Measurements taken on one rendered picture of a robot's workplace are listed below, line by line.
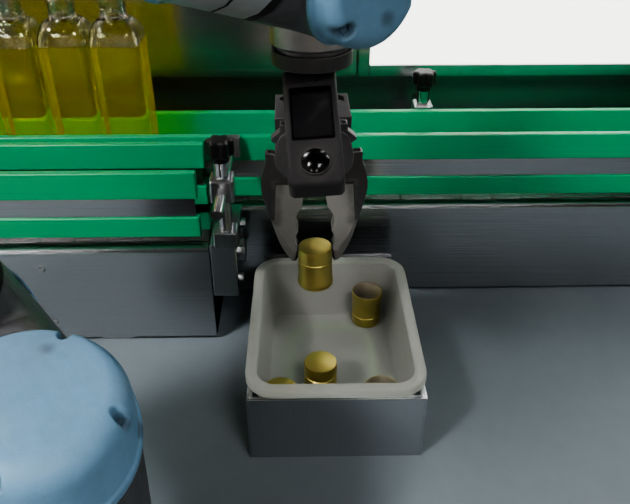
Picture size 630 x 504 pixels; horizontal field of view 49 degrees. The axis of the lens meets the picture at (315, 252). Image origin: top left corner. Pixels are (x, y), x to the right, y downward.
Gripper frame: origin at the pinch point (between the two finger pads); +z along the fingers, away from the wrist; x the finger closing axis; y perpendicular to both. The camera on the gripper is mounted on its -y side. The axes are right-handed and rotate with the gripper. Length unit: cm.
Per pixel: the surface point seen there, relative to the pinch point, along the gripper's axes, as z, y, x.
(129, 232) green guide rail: 2.5, 8.7, 20.5
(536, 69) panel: -6.6, 33.6, -31.3
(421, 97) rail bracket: -5.7, 26.6, -14.5
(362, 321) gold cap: 13.9, 5.9, -5.7
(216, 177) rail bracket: -5.2, 6.6, 9.9
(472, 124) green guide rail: -2.5, 24.9, -21.1
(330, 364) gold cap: 10.4, -5.1, -1.3
